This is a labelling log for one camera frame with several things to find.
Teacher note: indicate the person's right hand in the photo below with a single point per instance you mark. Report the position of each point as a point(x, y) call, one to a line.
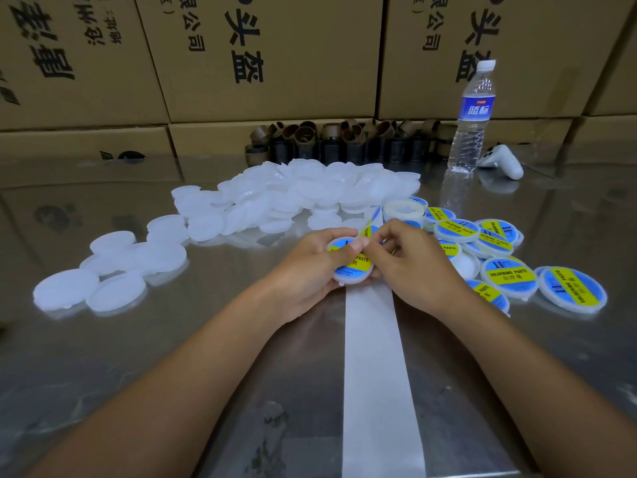
point(423, 269)

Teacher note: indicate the person's left hand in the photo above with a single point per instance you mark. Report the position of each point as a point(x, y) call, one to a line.
point(299, 279)

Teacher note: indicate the pile of white plastic lids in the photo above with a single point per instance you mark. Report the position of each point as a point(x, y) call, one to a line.
point(259, 189)

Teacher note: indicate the sticker roll with backing strip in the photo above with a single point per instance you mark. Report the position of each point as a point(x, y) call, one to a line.
point(383, 393)

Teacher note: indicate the person's left forearm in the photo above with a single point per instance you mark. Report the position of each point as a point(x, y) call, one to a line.
point(154, 408)

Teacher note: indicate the person's right forearm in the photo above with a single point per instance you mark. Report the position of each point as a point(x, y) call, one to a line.
point(547, 403)

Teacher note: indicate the white handheld controller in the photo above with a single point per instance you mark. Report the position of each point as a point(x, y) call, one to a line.
point(501, 162)

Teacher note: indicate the row of dark cardboard tubes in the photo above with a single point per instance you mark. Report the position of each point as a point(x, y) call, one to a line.
point(318, 142)

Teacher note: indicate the clear plastic water bottle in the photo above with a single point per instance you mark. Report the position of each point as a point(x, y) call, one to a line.
point(471, 119)

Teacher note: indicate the stack of brown cardboard boxes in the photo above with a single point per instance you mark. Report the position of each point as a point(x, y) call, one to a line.
point(279, 54)

